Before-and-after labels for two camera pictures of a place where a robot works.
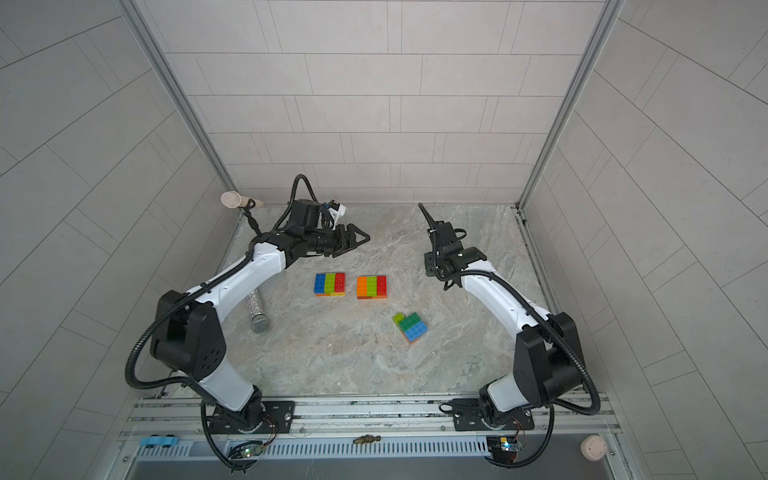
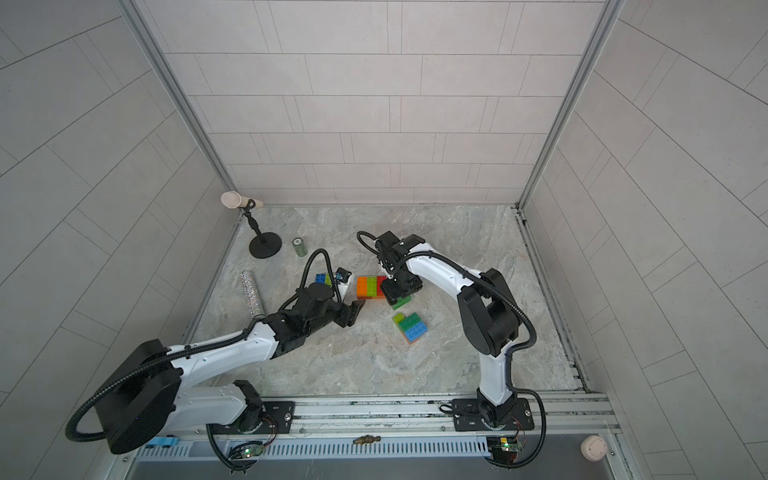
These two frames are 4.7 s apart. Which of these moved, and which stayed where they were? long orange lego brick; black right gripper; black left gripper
Moved: black right gripper; black left gripper
Stayed: long orange lego brick
